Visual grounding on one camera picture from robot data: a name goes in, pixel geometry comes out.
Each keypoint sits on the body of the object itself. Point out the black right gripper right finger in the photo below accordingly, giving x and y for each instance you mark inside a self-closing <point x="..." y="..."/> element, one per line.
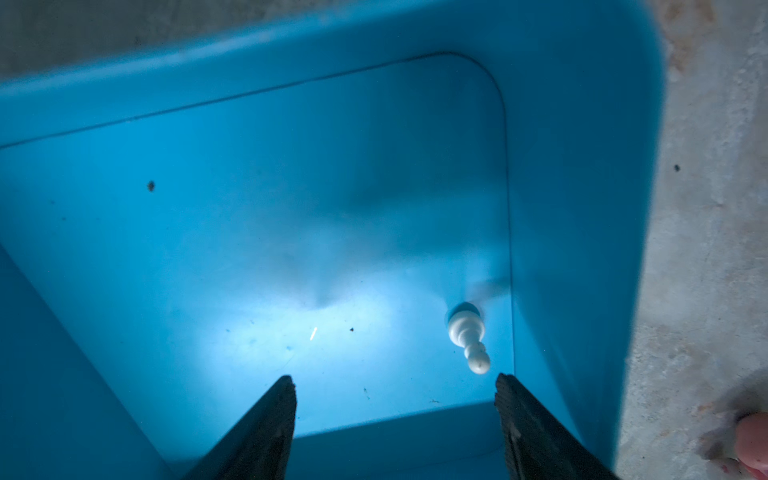
<point x="536" y="444"/>

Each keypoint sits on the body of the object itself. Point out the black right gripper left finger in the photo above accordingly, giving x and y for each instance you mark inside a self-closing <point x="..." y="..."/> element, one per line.
<point x="259" y="445"/>

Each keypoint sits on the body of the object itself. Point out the blue plastic tray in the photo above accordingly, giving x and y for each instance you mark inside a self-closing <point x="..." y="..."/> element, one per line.
<point x="313" y="198"/>

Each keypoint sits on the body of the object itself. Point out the pink white round figurine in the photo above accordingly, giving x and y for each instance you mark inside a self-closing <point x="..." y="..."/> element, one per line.
<point x="748" y="457"/>

